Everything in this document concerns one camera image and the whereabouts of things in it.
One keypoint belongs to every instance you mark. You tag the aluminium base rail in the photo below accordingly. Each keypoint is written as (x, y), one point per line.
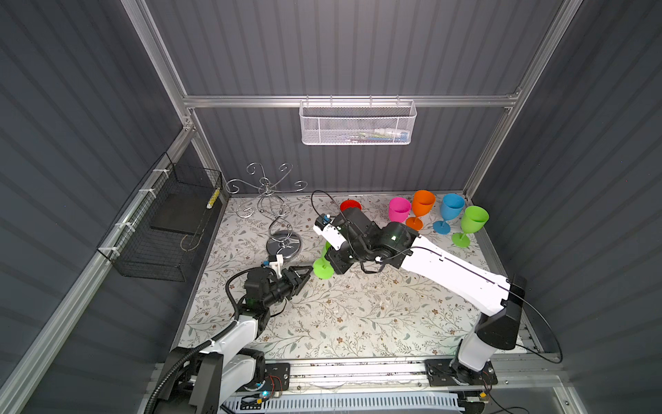
(383, 374)

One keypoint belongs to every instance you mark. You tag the red plastic wine glass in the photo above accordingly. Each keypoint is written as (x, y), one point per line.
(350, 204)

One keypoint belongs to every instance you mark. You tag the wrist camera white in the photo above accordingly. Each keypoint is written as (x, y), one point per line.
(331, 234)
(276, 263)

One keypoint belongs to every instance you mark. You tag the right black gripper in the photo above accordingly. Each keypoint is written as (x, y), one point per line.
(334, 261)

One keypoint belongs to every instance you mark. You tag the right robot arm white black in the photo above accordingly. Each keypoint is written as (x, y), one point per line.
(499, 299)

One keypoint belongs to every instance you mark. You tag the pink plastic wine glass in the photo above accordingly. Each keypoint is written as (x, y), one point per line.
(399, 209)

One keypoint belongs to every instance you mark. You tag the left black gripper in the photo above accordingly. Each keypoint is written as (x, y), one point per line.
(291, 280)

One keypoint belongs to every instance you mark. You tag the orange plastic wine glass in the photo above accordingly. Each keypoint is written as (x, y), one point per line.
(422, 204)

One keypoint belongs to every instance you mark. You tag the black wire basket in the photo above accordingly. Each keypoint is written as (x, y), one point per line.
(168, 228)

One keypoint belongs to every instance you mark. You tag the white ventilation grille strip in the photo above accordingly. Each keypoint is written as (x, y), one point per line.
(351, 402)

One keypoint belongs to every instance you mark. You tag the yellow item in black basket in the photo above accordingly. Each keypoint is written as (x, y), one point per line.
(213, 198)

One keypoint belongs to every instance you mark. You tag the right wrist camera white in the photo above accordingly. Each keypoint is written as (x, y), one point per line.
(331, 234)

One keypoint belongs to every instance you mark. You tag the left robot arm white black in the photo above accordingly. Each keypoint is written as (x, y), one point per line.
(200, 379)

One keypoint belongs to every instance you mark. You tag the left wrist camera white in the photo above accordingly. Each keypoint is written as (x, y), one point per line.
(276, 263)

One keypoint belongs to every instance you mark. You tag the blue plastic wine glass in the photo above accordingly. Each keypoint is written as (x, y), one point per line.
(451, 207)

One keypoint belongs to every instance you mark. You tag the white wire mesh basket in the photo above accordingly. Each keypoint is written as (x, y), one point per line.
(321, 122)

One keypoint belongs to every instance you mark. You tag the chrome wine glass rack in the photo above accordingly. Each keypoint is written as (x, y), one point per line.
(281, 237)

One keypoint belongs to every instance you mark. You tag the items in white basket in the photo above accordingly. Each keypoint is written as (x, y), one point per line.
(377, 136)

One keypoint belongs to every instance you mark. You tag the green plastic wine glass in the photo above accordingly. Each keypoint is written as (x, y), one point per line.
(473, 220)
(322, 267)

